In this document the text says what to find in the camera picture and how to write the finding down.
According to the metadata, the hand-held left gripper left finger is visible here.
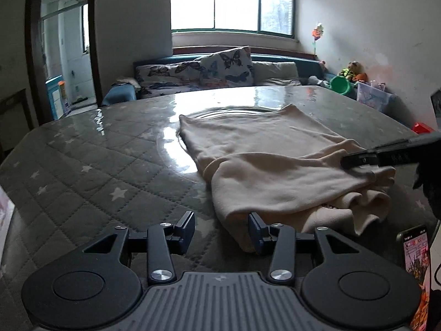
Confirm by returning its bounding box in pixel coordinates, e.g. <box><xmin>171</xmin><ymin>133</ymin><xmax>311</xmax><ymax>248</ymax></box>
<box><xmin>83</xmin><ymin>211</ymin><xmax>195</xmax><ymax>285</ymax></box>

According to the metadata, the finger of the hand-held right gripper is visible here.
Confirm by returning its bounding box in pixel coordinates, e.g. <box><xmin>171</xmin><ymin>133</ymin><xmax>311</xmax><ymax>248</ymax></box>
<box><xmin>365</xmin><ymin>134</ymin><xmax>441</xmax><ymax>154</ymax></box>
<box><xmin>340</xmin><ymin>146</ymin><xmax>419</xmax><ymax>170</ymax></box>

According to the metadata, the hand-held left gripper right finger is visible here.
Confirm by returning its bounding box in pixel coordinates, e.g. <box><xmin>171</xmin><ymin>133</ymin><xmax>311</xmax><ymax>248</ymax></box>
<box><xmin>249</xmin><ymin>212</ymin><xmax>362</xmax><ymax>285</ymax></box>

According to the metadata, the cream sweatshirt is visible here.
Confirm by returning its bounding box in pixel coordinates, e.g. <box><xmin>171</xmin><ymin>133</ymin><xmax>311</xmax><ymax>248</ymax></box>
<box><xmin>177</xmin><ymin>104</ymin><xmax>397</xmax><ymax>254</ymax></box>

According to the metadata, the clear plastic storage box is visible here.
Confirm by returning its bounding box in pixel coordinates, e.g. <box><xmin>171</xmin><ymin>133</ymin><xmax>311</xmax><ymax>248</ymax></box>
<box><xmin>356</xmin><ymin>81</ymin><xmax>395</xmax><ymax>114</ymax></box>

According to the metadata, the green plastic basin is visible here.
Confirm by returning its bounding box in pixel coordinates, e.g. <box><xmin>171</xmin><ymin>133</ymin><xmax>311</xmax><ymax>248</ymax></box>
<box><xmin>329</xmin><ymin>76</ymin><xmax>354</xmax><ymax>95</ymax></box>

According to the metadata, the smartphone with lit screen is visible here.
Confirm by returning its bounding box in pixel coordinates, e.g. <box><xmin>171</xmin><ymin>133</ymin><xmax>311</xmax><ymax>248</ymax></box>
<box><xmin>396</xmin><ymin>224</ymin><xmax>433</xmax><ymax>331</ymax></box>

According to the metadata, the teddy bear toy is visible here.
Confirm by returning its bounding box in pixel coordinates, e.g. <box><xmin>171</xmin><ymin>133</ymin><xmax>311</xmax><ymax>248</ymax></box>
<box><xmin>339</xmin><ymin>61</ymin><xmax>361</xmax><ymax>81</ymax></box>

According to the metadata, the teal sofa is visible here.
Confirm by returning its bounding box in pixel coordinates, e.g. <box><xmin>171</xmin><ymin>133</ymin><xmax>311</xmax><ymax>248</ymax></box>
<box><xmin>101</xmin><ymin>53</ymin><xmax>348</xmax><ymax>107</ymax></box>

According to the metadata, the grey quilted star table cover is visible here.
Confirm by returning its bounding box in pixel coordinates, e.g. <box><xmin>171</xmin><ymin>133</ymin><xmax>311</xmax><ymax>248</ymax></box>
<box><xmin>0</xmin><ymin>86</ymin><xmax>441</xmax><ymax>331</ymax></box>

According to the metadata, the round black induction cooktop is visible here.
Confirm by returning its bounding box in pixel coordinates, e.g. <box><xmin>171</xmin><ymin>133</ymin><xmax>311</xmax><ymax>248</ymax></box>
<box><xmin>186</xmin><ymin>105</ymin><xmax>288</xmax><ymax>121</ymax></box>

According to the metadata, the beige cushion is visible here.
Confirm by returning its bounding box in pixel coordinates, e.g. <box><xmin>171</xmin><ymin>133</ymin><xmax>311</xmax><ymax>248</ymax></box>
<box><xmin>251</xmin><ymin>61</ymin><xmax>302</xmax><ymax>87</ymax></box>

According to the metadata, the colourful pinwheel toy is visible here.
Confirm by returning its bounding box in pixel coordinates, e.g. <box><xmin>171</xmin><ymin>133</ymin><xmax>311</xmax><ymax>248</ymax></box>
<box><xmin>312</xmin><ymin>22</ymin><xmax>326</xmax><ymax>56</ymax></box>

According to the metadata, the long butterfly print cushion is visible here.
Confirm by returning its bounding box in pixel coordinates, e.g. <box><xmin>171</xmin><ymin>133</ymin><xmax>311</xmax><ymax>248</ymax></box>
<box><xmin>134</xmin><ymin>60</ymin><xmax>204</xmax><ymax>83</ymax></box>
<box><xmin>138</xmin><ymin>80</ymin><xmax>207</xmax><ymax>99</ymax></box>

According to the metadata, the square butterfly print cushion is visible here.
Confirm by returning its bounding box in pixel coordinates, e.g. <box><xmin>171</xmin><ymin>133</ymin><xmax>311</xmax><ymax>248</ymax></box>
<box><xmin>198</xmin><ymin>46</ymin><xmax>256</xmax><ymax>88</ymax></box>

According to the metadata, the blue white cabinet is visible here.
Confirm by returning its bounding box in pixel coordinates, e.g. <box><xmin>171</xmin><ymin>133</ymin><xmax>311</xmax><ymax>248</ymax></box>
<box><xmin>45</xmin><ymin>75</ymin><xmax>71</xmax><ymax>119</ymax></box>

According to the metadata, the dark wooden console table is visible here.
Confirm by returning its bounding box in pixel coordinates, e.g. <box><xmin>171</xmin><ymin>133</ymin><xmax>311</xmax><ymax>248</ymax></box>
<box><xmin>0</xmin><ymin>89</ymin><xmax>35</xmax><ymax>152</ymax></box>

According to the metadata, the green framed window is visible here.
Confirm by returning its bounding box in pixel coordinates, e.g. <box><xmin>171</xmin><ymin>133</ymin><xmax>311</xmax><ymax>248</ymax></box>
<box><xmin>170</xmin><ymin>0</ymin><xmax>296</xmax><ymax>38</ymax></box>

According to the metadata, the dark wooden door frame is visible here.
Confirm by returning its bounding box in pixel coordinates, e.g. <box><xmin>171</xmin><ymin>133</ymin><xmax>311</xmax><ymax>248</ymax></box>
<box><xmin>26</xmin><ymin>0</ymin><xmax>104</xmax><ymax>125</ymax></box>

